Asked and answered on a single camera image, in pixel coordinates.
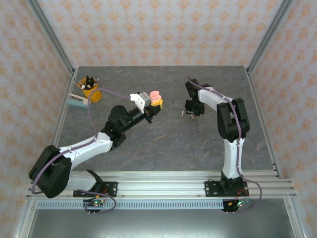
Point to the pink earbud charging case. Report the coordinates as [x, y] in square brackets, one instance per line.
[155, 95]

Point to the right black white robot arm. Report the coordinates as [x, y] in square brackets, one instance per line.
[232, 119]

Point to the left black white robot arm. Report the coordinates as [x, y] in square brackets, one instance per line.
[49, 178]

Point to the yellow pen cup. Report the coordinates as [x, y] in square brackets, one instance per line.
[97, 97]

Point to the teal beige stapler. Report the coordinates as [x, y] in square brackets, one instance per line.
[79, 105]

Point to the black marker pen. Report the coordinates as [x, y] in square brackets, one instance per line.
[93, 81]
[88, 80]

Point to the orange pencil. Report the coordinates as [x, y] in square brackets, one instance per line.
[79, 85]

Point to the green lit circuit board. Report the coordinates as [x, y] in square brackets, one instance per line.
[239, 204]
[95, 204]

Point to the grey metal base panel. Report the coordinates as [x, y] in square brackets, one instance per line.
[161, 223]

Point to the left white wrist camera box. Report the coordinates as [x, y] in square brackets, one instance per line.
[143, 99]

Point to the aluminium side rail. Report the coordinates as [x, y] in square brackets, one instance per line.
[71, 81]
[257, 99]

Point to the wide aluminium rail beam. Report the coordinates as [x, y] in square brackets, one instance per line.
[161, 188]

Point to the aluminium corner post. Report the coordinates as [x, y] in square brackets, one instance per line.
[53, 37]
[268, 37]

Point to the aluminium frame leg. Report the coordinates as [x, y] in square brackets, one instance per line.
[23, 223]
[296, 223]

